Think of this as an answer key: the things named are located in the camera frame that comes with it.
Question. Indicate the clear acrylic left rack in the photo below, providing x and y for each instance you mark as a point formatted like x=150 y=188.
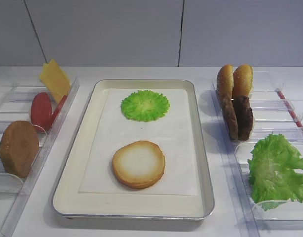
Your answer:
x=15 y=104

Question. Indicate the large green lettuce leaf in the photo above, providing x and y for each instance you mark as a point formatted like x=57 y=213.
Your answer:
x=276 y=172

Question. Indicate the yellow cheese slice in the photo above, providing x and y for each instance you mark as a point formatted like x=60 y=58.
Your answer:
x=55 y=80

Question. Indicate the brown bun slice left rack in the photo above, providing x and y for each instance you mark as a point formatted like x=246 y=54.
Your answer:
x=18 y=148

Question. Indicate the white paper liner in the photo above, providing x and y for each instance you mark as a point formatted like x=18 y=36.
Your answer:
x=172 y=133

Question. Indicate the sesame bun top left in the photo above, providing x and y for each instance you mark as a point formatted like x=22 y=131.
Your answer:
x=225 y=82

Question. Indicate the round green lettuce piece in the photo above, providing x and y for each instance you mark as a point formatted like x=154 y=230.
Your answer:
x=145 y=105

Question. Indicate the clear acrylic right rack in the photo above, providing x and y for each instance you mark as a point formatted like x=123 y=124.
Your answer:
x=271 y=117

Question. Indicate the dark meat patty right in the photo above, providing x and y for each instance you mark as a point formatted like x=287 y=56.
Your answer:
x=244 y=116

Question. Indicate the clear acrylic rack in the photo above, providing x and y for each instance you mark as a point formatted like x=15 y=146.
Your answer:
x=271 y=117
x=15 y=104

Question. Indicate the red tomato slice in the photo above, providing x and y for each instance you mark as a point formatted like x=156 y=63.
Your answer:
x=56 y=112
x=41 y=109

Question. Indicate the bottom bun slice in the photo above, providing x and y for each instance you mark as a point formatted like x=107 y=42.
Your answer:
x=139 y=165

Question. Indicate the white metal tray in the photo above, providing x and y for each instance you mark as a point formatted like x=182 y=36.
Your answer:
x=69 y=201

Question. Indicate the brown meat patty left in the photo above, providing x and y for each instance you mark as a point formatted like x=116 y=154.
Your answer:
x=230 y=118

